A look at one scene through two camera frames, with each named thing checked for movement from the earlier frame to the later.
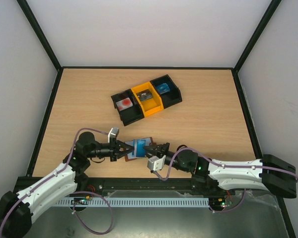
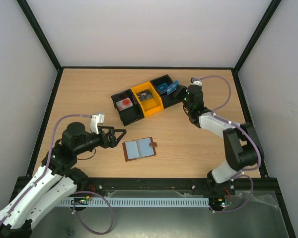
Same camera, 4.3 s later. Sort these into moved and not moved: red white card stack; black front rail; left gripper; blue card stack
Moved: left gripper
Not moved: blue card stack; red white card stack; black front rail
